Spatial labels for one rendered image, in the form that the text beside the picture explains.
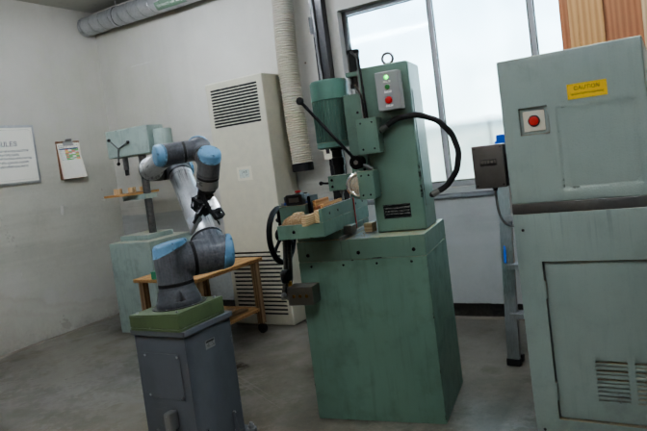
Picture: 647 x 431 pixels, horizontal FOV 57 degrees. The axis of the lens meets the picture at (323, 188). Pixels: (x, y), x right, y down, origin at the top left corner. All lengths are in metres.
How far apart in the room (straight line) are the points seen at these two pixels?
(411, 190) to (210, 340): 1.05
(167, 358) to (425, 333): 1.05
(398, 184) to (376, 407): 0.97
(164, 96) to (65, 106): 0.83
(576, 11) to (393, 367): 2.17
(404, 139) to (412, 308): 0.71
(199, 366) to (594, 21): 2.67
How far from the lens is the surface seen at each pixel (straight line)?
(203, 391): 2.60
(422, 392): 2.66
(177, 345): 2.52
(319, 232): 2.41
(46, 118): 5.38
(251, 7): 4.70
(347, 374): 2.73
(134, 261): 4.77
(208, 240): 2.61
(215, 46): 4.88
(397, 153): 2.56
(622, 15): 3.66
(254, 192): 4.30
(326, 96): 2.69
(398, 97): 2.50
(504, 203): 3.17
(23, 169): 5.18
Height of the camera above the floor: 1.16
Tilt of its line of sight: 3 degrees down
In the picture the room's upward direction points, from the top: 7 degrees counter-clockwise
